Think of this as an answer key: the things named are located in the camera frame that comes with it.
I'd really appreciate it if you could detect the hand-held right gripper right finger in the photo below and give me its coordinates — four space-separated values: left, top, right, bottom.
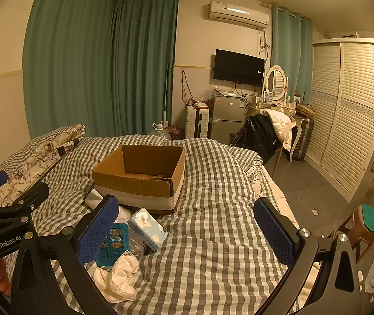
254 197 362 315

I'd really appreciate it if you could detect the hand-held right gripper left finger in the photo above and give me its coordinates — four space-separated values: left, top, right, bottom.
11 195 120 315

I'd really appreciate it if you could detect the clear plastic bag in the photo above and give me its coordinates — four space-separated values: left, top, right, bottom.
131 235 149 260

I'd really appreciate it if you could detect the white blue tissue pack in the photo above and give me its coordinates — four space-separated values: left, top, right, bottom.
127 208 169 250

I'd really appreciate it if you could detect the cardboard box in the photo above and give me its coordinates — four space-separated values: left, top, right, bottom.
92 144 186 215

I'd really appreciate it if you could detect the cream bed sheet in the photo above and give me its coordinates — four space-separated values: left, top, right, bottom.
246 162 320 306

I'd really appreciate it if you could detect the white crumpled cloth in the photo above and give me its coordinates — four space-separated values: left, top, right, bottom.
115 205 134 225

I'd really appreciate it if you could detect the white cloth piece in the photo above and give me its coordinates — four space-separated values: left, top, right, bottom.
85 188 106 211

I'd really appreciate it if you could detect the floral printed duvet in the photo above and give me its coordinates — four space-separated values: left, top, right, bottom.
0 124 86 208

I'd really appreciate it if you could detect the cream lace-trimmed cloth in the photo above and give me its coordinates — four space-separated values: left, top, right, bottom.
93 251 140 302

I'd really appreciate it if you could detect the checkered bed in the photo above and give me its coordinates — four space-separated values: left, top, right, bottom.
0 128 309 315

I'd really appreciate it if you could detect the stool with teal cushion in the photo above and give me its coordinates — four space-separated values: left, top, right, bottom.
335 203 374 264

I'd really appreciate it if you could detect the black jacket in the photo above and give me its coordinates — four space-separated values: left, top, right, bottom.
230 112 281 169

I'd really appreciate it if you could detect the dark suitcase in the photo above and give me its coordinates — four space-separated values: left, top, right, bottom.
291 115 315 163

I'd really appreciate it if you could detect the white padded jacket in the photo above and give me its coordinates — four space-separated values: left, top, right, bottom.
267 108 298 151

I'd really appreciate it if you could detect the clear water jug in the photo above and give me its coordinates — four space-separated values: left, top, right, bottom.
149 123 172 140

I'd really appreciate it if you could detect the silver small fridge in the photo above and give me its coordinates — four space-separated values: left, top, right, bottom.
208 92 247 145

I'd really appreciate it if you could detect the red patterned box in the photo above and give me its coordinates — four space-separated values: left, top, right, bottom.
169 124 185 140

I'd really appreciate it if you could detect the green curtain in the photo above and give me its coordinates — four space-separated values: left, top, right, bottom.
111 0 179 137
23 0 119 141

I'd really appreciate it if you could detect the white louvred wardrobe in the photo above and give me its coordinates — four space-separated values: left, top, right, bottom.
305 38 374 204

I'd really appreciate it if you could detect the white mop pole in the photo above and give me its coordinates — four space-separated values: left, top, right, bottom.
162 62 170 129

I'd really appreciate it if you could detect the oval vanity mirror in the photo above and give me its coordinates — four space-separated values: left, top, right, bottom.
266 65 288 103

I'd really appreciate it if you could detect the plastic bag on fridge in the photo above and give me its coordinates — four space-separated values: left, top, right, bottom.
200 83 227 103

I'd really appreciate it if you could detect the light teal curtain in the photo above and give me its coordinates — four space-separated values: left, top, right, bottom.
271 5 314 106

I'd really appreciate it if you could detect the white air conditioner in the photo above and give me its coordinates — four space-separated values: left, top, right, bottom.
207 0 270 29

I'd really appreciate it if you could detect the black wall television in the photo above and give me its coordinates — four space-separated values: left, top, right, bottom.
213 49 266 87

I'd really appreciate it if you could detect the orange wall cable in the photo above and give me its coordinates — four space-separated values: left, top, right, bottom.
180 69 195 106

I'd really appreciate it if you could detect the air conditioner hose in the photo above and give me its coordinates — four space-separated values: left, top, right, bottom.
258 28 270 54

